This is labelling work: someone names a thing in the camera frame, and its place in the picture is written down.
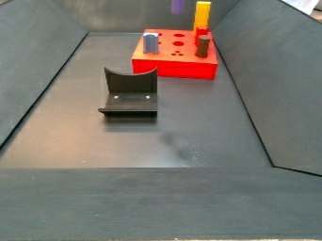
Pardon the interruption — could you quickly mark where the purple cylinder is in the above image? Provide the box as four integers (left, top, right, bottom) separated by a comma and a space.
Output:
171, 0, 185, 14

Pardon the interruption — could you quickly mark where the red peg board block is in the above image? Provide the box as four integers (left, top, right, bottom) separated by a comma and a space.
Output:
133, 29, 218, 80

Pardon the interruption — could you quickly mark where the black cradle stand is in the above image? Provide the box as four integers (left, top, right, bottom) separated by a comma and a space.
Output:
98, 69, 158, 116

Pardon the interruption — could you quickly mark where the brown hexagonal peg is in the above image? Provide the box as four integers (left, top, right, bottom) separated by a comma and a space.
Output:
196, 35, 210, 58

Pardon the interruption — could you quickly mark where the blue-grey notched peg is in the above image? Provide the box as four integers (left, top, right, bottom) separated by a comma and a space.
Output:
143, 32, 159, 55

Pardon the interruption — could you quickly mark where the red star peg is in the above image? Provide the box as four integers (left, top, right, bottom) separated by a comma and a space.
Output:
196, 26, 210, 45

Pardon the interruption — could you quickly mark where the tall yellow peg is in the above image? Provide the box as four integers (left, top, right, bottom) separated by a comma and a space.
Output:
194, 1, 212, 28

